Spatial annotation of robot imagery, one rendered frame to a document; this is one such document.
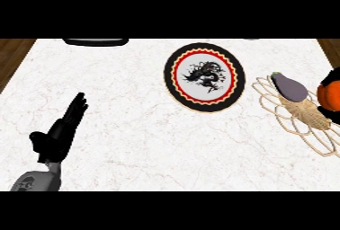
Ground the orange and black round object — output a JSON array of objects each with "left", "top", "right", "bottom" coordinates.
[{"left": 316, "top": 66, "right": 340, "bottom": 126}]

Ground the beige woven placemat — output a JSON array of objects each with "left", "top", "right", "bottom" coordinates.
[{"left": 250, "top": 75, "right": 340, "bottom": 158}]

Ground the black flat appliance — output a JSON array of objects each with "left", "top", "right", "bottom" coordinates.
[{"left": 60, "top": 38, "right": 130, "bottom": 48}]

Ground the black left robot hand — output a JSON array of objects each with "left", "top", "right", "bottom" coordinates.
[{"left": 28, "top": 92, "right": 90, "bottom": 164}]

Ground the purple grey squash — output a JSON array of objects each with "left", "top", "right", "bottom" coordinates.
[{"left": 269, "top": 71, "right": 309, "bottom": 103}]

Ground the black red patterned plate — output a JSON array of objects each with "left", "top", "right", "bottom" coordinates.
[{"left": 164, "top": 42, "right": 247, "bottom": 113}]

